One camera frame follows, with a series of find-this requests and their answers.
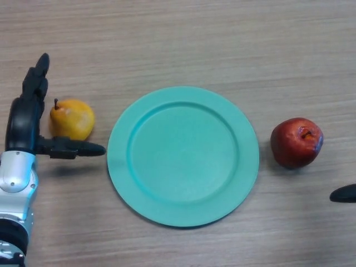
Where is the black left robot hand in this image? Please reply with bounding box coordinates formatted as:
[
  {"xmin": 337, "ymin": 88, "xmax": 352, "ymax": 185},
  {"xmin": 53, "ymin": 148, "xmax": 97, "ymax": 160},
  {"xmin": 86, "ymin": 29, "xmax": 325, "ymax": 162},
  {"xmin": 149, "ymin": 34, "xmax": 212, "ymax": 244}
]
[{"xmin": 5, "ymin": 52, "xmax": 107, "ymax": 160}]

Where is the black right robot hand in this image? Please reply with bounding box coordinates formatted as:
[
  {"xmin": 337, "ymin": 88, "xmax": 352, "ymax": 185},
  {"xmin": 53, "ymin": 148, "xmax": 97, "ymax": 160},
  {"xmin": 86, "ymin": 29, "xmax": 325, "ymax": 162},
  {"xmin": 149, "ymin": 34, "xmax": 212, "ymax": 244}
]
[{"xmin": 329, "ymin": 184, "xmax": 356, "ymax": 204}]

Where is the yellow pear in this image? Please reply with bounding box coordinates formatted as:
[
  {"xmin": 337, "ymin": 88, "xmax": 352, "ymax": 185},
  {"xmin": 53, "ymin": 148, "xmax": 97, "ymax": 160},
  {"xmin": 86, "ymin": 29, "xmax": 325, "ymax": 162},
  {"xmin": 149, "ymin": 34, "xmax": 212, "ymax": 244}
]
[{"xmin": 50, "ymin": 98, "xmax": 96, "ymax": 141}]

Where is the green round plate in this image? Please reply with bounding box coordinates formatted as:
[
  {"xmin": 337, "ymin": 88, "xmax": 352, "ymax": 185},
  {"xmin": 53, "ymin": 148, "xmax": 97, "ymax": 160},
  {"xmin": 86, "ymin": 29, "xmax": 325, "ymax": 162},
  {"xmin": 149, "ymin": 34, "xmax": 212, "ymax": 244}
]
[{"xmin": 107, "ymin": 86, "xmax": 260, "ymax": 229}]

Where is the red apple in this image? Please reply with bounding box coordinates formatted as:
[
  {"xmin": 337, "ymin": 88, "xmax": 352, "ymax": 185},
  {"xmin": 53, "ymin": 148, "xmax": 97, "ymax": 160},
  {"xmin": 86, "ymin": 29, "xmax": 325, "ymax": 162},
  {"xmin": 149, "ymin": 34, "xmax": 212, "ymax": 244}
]
[{"xmin": 270, "ymin": 117, "xmax": 324, "ymax": 170}]

